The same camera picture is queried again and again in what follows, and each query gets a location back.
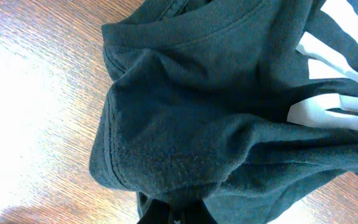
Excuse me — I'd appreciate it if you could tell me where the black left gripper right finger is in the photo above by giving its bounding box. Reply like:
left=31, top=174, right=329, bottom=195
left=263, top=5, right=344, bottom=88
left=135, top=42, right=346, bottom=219
left=181, top=200, right=218, bottom=224

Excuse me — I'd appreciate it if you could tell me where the dark green Nike t-shirt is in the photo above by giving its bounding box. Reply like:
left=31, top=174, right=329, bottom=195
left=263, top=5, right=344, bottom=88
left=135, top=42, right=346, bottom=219
left=89, top=0, right=358, bottom=223

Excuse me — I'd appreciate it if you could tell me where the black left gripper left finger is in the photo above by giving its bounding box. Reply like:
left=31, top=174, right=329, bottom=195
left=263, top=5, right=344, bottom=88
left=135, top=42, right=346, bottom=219
left=137, top=199, right=174, bottom=224

